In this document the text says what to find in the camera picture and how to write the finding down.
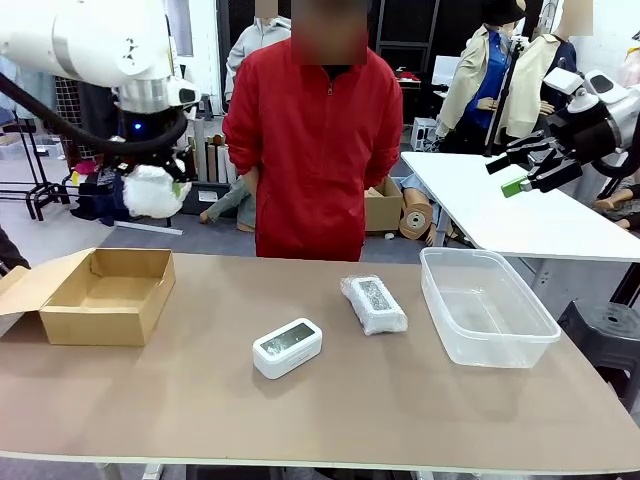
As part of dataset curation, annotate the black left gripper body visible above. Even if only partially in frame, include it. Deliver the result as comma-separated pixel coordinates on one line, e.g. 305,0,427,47
119,110,176,142

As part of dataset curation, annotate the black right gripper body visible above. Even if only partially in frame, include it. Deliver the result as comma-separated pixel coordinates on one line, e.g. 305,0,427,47
547,107,621,161

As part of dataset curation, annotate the bubble white clock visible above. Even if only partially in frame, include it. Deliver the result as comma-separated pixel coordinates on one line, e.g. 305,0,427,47
122,163,193,220
340,274,409,336

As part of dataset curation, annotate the unwrapped white digital clock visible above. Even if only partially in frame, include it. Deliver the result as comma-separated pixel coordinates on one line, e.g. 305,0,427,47
252,317,324,380

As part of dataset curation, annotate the person's right forearm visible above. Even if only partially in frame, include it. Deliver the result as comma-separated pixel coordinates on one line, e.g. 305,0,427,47
243,166,265,194

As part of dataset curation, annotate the grey paper roll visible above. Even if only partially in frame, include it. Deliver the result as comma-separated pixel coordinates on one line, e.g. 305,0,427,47
193,119,209,182

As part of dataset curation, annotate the grey storage bin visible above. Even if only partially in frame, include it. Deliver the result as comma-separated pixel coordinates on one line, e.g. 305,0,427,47
187,180,231,215

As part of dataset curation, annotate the lying mannequin leg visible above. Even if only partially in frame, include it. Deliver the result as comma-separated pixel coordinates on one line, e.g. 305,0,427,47
199,179,251,225

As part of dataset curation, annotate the plain black garment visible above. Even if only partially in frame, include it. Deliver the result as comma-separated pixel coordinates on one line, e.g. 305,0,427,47
77,82,121,146

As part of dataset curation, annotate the black tripod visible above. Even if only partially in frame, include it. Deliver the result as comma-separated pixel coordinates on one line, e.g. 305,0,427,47
483,34,531,157

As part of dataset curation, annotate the white bar on floor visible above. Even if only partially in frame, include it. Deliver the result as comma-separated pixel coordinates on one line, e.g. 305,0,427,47
115,219,185,236

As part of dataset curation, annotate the white table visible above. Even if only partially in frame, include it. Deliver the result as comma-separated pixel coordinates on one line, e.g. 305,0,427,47
399,151,640,264

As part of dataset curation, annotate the mannequin cream jacket navy shirt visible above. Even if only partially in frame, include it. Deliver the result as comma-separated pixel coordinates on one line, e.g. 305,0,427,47
504,0,581,151

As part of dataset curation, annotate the mannequin beige coat blue shirt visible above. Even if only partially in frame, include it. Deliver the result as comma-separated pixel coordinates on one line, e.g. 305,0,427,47
435,0,526,156

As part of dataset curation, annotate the white computer case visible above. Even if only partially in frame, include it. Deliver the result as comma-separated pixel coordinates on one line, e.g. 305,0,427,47
410,117,439,153

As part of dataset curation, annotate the white monitor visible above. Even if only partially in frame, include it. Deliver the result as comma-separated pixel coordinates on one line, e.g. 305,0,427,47
432,54,464,86

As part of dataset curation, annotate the light blue denim jacket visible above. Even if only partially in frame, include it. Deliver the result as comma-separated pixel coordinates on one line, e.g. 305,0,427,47
0,54,56,120

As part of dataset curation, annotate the kraft paper roll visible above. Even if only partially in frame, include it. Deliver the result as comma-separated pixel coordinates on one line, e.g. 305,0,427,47
398,188,435,239

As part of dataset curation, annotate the person in grey hoodie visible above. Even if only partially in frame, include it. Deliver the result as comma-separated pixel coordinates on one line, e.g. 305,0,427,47
224,0,291,104

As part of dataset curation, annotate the person in red jacket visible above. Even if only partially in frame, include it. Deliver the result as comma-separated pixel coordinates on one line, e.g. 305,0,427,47
222,0,404,262

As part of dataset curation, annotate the dark fabric object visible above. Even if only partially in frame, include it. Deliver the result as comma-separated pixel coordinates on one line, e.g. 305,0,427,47
0,225,31,274

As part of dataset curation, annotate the cardboard box on floor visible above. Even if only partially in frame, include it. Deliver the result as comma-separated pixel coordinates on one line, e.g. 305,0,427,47
364,174,405,234

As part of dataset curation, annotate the open brown cardboard box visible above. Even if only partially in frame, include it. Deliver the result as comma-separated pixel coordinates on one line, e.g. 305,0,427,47
0,247,177,347

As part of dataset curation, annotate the black plastic stool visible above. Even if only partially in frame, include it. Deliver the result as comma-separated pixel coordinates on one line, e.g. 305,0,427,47
557,299,640,401

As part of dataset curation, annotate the clear plastic container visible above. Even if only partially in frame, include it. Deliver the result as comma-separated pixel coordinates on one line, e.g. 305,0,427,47
419,246,562,370

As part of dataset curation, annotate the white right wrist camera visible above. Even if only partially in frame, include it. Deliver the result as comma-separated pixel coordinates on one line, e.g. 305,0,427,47
543,67,585,95

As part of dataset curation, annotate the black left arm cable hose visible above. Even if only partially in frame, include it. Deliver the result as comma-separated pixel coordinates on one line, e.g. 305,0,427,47
0,72,189,156

